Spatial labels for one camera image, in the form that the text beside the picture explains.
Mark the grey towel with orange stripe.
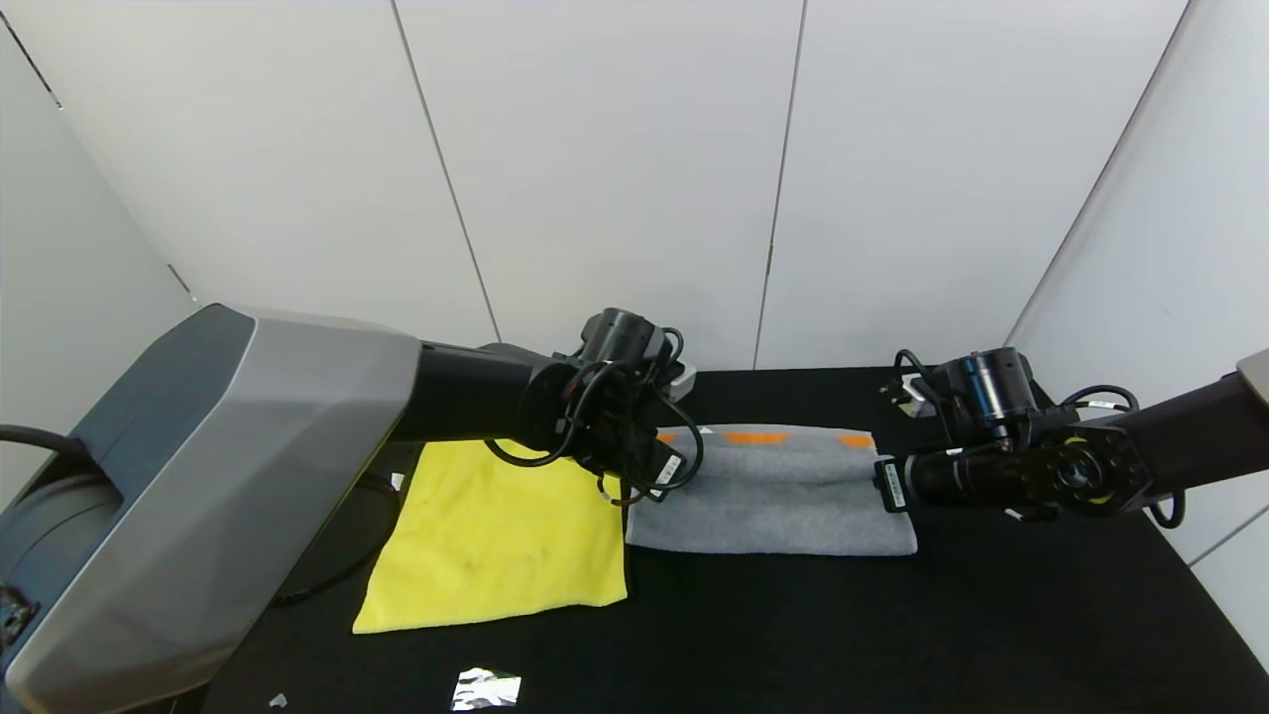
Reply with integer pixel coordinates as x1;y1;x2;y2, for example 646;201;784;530
625;424;919;557

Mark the yellow microfibre towel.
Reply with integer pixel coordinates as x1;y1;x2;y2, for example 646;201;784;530
352;439;629;635

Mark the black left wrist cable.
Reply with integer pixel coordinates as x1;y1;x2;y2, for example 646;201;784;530
483;327;707;509

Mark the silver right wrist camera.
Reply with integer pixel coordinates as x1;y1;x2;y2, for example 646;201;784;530
880;381;939;418

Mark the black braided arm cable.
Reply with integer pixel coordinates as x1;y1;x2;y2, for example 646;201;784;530
273;472;404;608

